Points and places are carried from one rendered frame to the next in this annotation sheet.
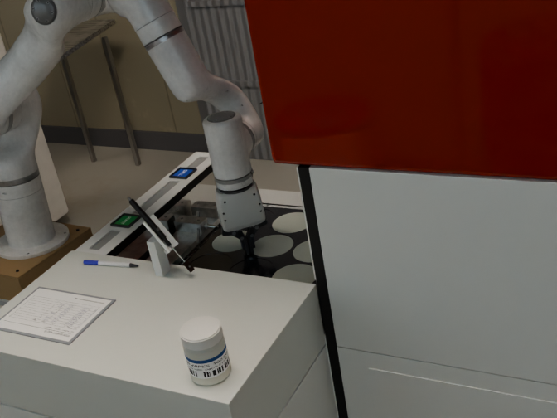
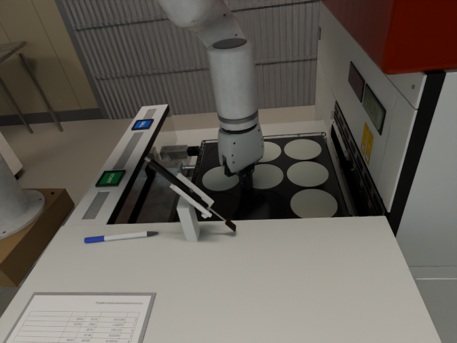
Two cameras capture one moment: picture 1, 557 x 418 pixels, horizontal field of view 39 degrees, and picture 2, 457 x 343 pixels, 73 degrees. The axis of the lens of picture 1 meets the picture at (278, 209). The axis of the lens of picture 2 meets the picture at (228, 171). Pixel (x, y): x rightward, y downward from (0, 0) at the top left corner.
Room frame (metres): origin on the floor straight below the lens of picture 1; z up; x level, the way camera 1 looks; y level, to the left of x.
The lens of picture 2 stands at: (1.03, 0.33, 1.39)
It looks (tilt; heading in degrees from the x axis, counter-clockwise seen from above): 37 degrees down; 339
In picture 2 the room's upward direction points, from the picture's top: 9 degrees counter-clockwise
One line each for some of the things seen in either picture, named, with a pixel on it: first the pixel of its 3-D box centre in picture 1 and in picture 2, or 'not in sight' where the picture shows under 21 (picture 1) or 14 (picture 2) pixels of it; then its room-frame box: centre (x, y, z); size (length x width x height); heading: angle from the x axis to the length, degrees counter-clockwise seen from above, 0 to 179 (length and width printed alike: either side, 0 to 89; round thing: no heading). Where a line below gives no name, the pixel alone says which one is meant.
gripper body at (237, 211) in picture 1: (239, 202); (241, 141); (1.55, 0.08, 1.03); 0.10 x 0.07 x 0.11; 101
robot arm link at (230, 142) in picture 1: (228, 143); (233, 77); (1.56, 0.08, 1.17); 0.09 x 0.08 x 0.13; 147
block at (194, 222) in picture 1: (191, 224); (168, 168); (1.75, 0.22, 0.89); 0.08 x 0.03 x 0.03; 59
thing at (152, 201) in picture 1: (161, 221); (136, 170); (1.81, 0.31, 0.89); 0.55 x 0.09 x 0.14; 149
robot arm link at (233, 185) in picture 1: (234, 177); (239, 116); (1.55, 0.08, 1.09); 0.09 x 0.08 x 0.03; 101
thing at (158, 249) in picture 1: (162, 246); (195, 209); (1.41, 0.25, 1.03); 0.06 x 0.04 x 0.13; 59
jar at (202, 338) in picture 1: (205, 350); not in sight; (1.06, 0.16, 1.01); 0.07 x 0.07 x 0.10
